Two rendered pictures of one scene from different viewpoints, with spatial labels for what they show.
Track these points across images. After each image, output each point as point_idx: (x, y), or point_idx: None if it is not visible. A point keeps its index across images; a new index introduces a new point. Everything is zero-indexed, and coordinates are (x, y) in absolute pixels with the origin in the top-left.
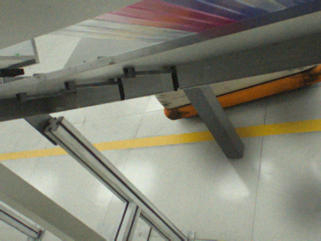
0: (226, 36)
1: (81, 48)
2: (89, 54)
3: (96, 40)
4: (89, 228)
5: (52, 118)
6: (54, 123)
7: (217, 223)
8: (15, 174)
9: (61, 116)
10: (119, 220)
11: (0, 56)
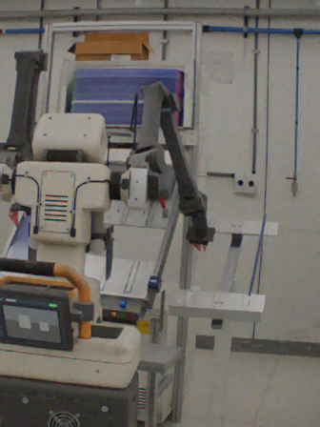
0: None
1: (165, 352)
2: (153, 347)
3: (150, 352)
4: (207, 421)
5: (158, 320)
6: (154, 318)
7: None
8: (213, 350)
9: (150, 319)
10: (158, 386)
11: (175, 290)
